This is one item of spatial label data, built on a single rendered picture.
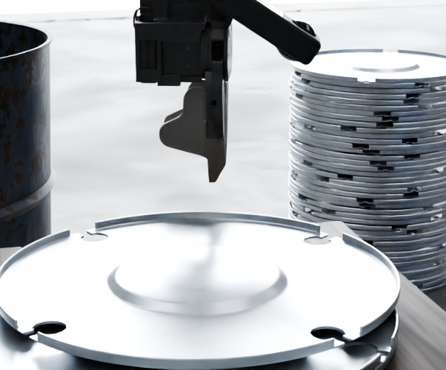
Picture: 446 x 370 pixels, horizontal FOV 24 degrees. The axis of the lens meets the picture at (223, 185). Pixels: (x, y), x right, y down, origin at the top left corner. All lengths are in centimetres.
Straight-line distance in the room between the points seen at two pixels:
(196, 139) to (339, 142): 75
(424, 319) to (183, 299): 17
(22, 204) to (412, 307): 48
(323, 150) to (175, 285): 99
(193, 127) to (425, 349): 34
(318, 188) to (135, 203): 60
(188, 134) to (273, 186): 137
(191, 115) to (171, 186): 137
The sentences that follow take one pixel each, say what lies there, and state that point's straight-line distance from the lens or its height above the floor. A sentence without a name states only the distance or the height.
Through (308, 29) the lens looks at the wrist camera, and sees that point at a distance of 94.
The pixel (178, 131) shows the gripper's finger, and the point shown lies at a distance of 96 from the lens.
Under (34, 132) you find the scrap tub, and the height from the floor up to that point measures 39.
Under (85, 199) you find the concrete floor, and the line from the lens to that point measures 224.
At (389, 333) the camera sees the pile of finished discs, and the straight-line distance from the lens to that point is 72.
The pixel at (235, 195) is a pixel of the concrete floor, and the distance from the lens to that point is 225.
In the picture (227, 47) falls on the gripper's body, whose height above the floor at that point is 51.
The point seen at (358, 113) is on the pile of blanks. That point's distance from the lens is 165.
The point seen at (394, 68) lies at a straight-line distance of 172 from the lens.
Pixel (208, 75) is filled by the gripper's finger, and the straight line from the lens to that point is 93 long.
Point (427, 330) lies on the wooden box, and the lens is 75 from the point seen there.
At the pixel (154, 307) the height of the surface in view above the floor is 37.
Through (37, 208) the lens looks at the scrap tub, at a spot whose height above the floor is 31.
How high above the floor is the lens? 65
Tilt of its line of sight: 16 degrees down
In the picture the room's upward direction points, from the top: straight up
